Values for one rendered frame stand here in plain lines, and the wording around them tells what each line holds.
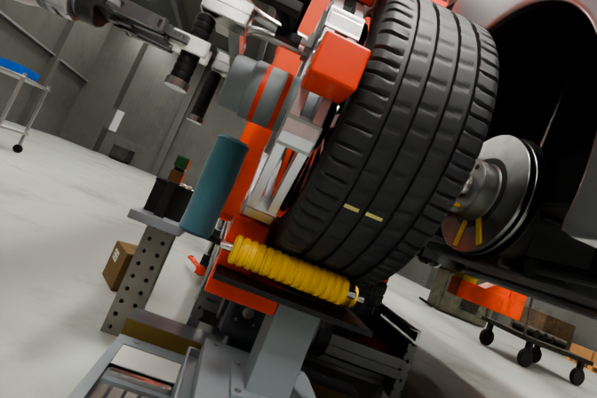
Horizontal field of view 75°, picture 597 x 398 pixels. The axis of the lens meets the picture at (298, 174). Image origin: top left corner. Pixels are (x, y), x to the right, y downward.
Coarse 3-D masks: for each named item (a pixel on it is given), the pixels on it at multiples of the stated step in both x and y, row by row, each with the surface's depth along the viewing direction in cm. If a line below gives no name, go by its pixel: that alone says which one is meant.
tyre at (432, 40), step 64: (384, 0) 72; (384, 64) 62; (448, 64) 65; (384, 128) 62; (448, 128) 63; (320, 192) 65; (384, 192) 64; (448, 192) 64; (320, 256) 76; (384, 256) 72
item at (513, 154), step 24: (504, 144) 98; (528, 144) 92; (480, 168) 95; (504, 168) 94; (528, 168) 86; (480, 192) 92; (504, 192) 90; (528, 192) 84; (456, 216) 105; (480, 216) 95; (504, 216) 87; (504, 240) 87
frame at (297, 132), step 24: (336, 0) 72; (336, 24) 67; (360, 24) 68; (288, 120) 64; (312, 120) 66; (288, 144) 66; (312, 144) 65; (264, 168) 70; (288, 168) 73; (264, 192) 106; (264, 216) 78
